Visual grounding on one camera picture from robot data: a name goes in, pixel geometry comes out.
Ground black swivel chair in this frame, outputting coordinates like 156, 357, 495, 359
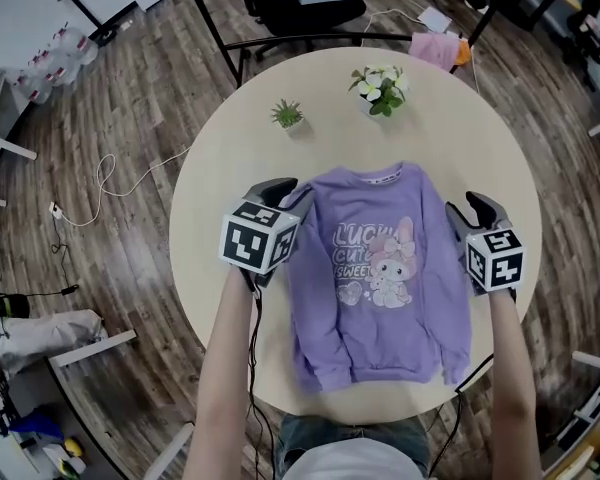
232, 0, 367, 62

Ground small green potted plant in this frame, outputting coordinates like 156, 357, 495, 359
270, 98, 311, 137

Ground purple sweatshirt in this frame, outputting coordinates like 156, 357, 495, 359
279, 161, 474, 394

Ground orange cloth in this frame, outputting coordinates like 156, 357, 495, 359
452, 37, 474, 67

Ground dark curved desk white legs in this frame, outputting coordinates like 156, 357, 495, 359
0, 330, 196, 480

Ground person's right forearm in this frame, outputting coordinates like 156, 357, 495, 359
484, 287, 544, 480

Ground white metal frame bar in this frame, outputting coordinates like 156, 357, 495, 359
572, 350, 600, 373

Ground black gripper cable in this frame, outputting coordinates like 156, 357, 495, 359
427, 352, 497, 480
247, 277, 281, 480

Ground white flat pad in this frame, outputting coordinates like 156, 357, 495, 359
417, 6, 454, 35

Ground pink cloth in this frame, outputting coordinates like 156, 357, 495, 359
409, 31, 464, 74

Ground person's left forearm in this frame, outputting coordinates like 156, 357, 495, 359
185, 266, 261, 480

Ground light wood desk white legs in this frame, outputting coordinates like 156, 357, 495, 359
0, 75, 39, 208

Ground white floor cable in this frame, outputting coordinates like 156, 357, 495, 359
59, 145, 191, 228

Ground black high-back office chair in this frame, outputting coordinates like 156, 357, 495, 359
562, 0, 600, 67

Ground black floor cable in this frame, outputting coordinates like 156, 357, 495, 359
49, 215, 81, 297

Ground person's white top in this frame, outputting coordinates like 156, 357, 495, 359
282, 435, 426, 480

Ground white framed chair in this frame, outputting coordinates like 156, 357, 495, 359
542, 372, 600, 480

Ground white flower potted plant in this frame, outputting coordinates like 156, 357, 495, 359
348, 65, 411, 118

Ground group of large water bottles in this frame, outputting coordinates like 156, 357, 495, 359
2, 25, 100, 104

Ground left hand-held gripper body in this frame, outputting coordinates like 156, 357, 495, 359
217, 196, 302, 300

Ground black coat rack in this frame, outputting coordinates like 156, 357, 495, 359
42, 0, 120, 47

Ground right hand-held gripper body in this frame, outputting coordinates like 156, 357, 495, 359
461, 226, 526, 305

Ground person's blue jeans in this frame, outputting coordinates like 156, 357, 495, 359
274, 412, 431, 480

